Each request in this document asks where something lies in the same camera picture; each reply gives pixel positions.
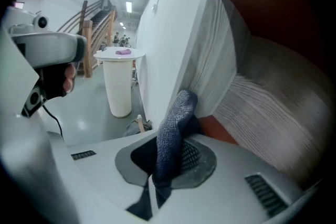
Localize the white round pedestal table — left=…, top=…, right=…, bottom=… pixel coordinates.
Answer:
left=93, top=46, right=146, bottom=119

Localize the wooden staircase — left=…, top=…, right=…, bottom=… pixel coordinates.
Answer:
left=56, top=0, right=118, bottom=79

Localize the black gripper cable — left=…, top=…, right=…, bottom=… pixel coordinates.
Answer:
left=41, top=104, right=64, bottom=141

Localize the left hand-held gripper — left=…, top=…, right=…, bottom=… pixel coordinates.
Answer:
left=7, top=6, right=88, bottom=118

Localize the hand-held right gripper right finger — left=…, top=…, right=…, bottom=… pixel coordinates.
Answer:
left=149, top=133, right=323, bottom=224

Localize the person's left hand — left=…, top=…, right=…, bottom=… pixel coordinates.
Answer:
left=62, top=62, right=77, bottom=95

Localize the dark blue wiping cloth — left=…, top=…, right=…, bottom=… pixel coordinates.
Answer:
left=125, top=89, right=205, bottom=221

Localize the grey wooden desk with shelves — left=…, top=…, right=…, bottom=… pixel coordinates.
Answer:
left=181, top=0, right=334, bottom=192

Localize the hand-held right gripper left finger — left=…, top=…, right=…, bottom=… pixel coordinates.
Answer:
left=47, top=130, right=160, bottom=212

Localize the dark bag with brown strap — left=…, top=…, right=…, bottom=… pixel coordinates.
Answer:
left=122, top=114, right=153, bottom=137

